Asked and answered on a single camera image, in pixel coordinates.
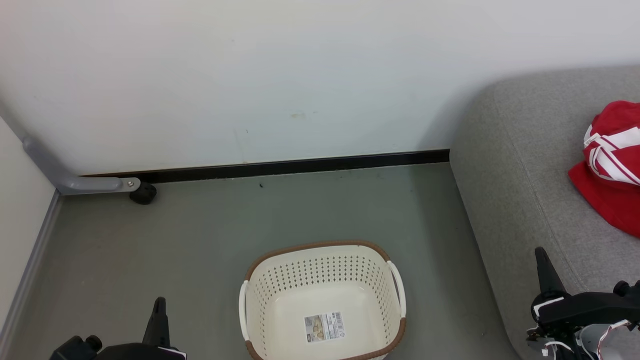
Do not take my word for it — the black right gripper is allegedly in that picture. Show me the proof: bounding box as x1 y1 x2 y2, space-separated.
526 246 640 342

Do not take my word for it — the grey fabric sofa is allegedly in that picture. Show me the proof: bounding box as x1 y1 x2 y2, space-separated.
449 65 640 360

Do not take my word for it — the paper product label sticker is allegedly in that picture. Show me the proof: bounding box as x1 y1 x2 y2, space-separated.
304 310 347 344

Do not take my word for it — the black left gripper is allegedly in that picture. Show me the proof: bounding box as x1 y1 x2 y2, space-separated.
49 297 187 360

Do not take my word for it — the black round rubber foot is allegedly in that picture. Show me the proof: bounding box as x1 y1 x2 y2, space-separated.
129 181 158 205

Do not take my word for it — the grey skirting strip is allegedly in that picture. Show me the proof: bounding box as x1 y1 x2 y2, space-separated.
0 190 63 351

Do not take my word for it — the cream perforated laundry basket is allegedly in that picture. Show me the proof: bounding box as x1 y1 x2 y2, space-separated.
239 241 407 360

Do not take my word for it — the grey metal partition leg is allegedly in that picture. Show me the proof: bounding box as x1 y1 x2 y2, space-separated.
21 136 142 196

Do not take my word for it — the red and white garment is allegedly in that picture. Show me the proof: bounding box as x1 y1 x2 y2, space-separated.
567 100 640 239

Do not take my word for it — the black wall baseboard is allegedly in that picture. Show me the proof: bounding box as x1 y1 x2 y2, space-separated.
82 149 450 184

